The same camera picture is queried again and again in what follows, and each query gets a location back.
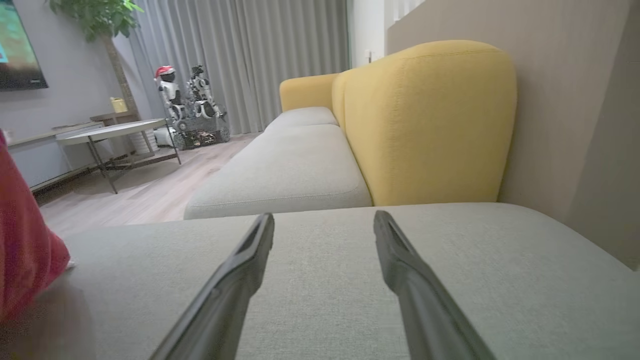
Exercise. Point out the white ribbed plant pot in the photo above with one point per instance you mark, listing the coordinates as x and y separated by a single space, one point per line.
145 142

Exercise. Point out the low grey tv cabinet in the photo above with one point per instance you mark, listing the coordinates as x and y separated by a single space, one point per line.
30 160

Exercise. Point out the white rounded appliance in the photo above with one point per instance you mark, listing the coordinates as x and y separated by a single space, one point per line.
164 136

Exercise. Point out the tracked robot vehicle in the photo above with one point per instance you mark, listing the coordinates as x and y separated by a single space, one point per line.
200 132

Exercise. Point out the red shorts with white band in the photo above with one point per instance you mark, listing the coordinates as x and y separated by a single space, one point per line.
25 240

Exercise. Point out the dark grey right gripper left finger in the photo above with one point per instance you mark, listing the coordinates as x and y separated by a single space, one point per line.
220 310

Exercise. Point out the grey pleated curtain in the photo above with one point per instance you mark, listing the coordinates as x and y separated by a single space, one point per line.
250 50

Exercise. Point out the wall-mounted television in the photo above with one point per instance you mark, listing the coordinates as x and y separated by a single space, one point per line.
15 50

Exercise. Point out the large grey sofa chaise cushion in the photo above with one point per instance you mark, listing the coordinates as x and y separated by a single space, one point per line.
525 280

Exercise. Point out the white toy robot red hat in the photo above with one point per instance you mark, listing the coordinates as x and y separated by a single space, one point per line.
170 90

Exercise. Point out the small yellow box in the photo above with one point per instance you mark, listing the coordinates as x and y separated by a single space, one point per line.
119 105

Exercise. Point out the grey coffee table metal legs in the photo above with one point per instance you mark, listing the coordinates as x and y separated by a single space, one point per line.
115 131

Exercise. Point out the green potted tree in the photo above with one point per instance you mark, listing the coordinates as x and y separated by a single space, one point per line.
95 17

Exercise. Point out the grey sofa seat cushion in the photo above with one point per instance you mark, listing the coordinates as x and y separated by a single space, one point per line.
302 116
285 175

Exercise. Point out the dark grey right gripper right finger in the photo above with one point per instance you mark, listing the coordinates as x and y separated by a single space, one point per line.
430 310

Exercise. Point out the black and white toy robot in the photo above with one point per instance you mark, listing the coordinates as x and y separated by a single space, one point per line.
202 90

